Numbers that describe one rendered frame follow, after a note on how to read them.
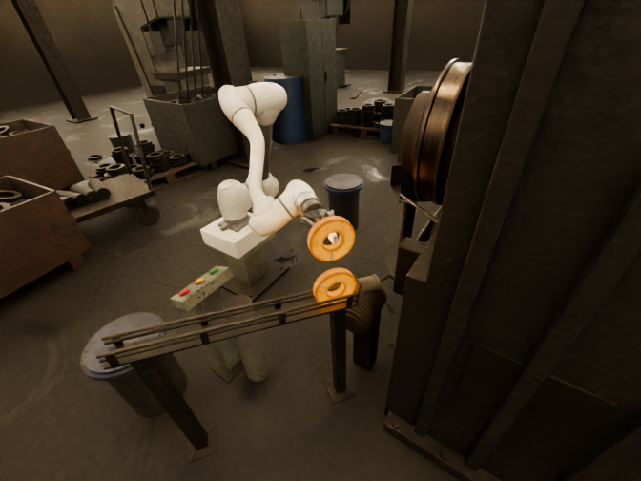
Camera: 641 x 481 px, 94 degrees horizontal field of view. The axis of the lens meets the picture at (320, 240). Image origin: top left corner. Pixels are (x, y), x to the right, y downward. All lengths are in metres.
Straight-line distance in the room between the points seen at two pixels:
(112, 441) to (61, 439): 0.24
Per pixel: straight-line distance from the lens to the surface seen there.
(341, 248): 0.96
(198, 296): 1.32
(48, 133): 4.37
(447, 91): 1.01
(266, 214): 1.17
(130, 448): 1.80
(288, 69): 4.84
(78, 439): 1.96
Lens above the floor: 1.46
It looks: 36 degrees down
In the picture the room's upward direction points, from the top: 4 degrees counter-clockwise
